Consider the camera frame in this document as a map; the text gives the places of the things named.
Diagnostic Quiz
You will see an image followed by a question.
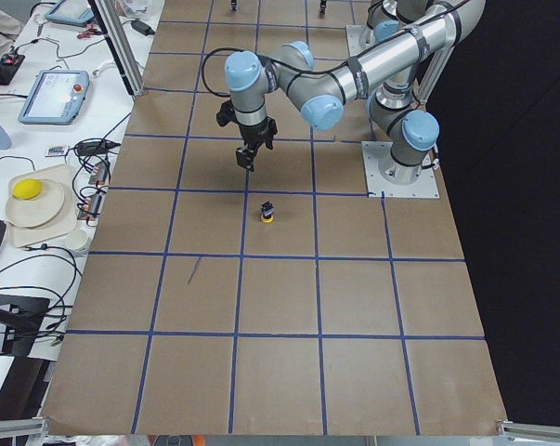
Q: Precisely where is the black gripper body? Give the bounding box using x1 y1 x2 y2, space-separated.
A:
238 116 277 150

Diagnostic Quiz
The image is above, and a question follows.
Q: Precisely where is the yellow push button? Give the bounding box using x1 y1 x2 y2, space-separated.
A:
259 201 275 224

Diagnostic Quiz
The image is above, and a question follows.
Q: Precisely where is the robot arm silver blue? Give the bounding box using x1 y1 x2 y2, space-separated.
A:
360 0 433 47
216 1 486 186

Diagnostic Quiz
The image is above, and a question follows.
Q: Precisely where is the black power adapter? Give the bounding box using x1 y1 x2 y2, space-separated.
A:
130 19 155 36

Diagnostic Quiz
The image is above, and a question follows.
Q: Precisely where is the white paper cup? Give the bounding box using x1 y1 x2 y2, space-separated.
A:
64 230 92 256

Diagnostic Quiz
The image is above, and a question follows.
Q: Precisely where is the beige tray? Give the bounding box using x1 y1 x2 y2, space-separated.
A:
6 164 77 248

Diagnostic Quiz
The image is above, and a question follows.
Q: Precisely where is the near teach pendant blue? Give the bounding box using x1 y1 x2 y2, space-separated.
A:
18 70 90 125

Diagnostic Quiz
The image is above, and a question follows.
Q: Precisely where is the teach pendant blue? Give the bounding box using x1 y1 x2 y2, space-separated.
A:
45 0 94 27
18 70 90 125

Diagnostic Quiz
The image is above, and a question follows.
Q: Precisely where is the far teach pendant blue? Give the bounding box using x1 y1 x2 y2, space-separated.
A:
45 0 94 27

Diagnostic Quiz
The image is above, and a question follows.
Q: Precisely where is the beige plate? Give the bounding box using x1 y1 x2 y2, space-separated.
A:
6 180 65 228

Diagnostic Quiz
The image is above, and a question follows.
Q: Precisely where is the yellow lemon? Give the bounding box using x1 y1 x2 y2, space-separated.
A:
12 178 43 201

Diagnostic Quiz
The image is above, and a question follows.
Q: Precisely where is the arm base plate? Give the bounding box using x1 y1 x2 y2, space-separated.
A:
361 141 439 199
345 24 376 57

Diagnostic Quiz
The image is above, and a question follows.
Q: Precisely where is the aluminium frame post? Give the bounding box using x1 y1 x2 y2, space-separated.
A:
88 0 145 97

